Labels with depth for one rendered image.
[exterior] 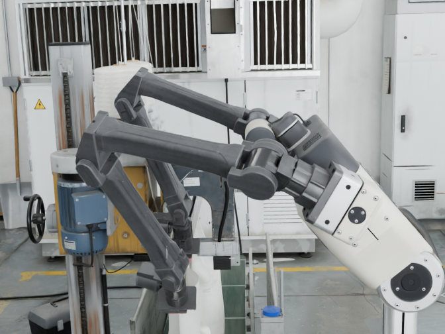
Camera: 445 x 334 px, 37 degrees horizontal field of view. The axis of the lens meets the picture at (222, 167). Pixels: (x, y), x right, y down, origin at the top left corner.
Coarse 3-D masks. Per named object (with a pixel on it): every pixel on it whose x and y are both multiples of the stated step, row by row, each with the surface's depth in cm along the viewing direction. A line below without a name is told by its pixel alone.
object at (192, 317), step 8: (192, 272) 210; (192, 280) 211; (192, 312) 196; (168, 320) 203; (176, 320) 194; (184, 320) 191; (192, 320) 196; (200, 320) 205; (176, 328) 195; (184, 328) 191; (192, 328) 197; (200, 328) 204; (208, 328) 222
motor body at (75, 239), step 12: (60, 180) 212; (72, 180) 211; (60, 192) 211; (72, 192) 209; (60, 204) 213; (60, 216) 214; (72, 228) 212; (84, 228) 212; (96, 228) 214; (72, 240) 212; (84, 240) 211; (96, 240) 213; (72, 252) 213; (84, 252) 213; (96, 252) 215
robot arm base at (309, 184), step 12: (300, 168) 128; (312, 168) 130; (336, 168) 127; (300, 180) 128; (312, 180) 127; (324, 180) 128; (336, 180) 126; (288, 192) 130; (300, 192) 128; (312, 192) 127; (324, 192) 127; (300, 204) 130; (312, 204) 129; (324, 204) 127; (312, 216) 128
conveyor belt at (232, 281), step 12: (240, 264) 403; (228, 276) 384; (240, 276) 384; (228, 288) 367; (240, 288) 366; (228, 300) 351; (240, 300) 351; (228, 312) 336; (240, 312) 336; (168, 324) 325; (228, 324) 323; (240, 324) 322
